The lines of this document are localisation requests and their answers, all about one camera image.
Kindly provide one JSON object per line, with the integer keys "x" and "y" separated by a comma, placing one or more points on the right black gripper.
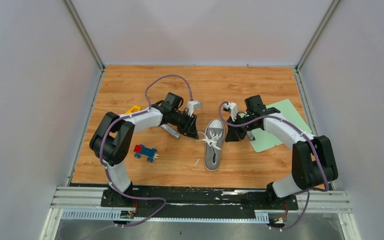
{"x": 234, "y": 134}

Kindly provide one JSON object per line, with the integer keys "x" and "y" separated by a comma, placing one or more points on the blue red toy car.
{"x": 141, "y": 151}

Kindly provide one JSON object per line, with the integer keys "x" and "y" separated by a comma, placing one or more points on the grey canvas sneaker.
{"x": 212, "y": 158}

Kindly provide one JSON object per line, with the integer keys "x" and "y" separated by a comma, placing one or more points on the silver microphone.
{"x": 171, "y": 131}

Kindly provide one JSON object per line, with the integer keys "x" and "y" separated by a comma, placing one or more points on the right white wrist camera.
{"x": 231, "y": 108}

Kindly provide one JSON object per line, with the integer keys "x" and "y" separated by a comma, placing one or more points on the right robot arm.
{"x": 313, "y": 164}

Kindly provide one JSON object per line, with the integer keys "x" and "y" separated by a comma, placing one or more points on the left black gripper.
{"x": 189, "y": 129}

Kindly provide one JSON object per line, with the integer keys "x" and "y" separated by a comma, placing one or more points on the white shoelace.
{"x": 212, "y": 138}

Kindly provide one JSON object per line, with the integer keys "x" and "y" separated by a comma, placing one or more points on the yellow toy block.
{"x": 133, "y": 109}

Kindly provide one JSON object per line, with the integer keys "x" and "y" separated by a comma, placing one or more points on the green clipboard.
{"x": 279, "y": 132}

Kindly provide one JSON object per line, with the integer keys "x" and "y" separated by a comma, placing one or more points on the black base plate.
{"x": 196, "y": 202}

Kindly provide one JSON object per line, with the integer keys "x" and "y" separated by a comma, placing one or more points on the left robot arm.
{"x": 112, "y": 139}

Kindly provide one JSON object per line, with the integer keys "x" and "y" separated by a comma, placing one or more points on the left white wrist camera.
{"x": 192, "y": 105}

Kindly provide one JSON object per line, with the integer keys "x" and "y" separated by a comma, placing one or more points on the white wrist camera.
{"x": 192, "y": 105}
{"x": 231, "y": 108}

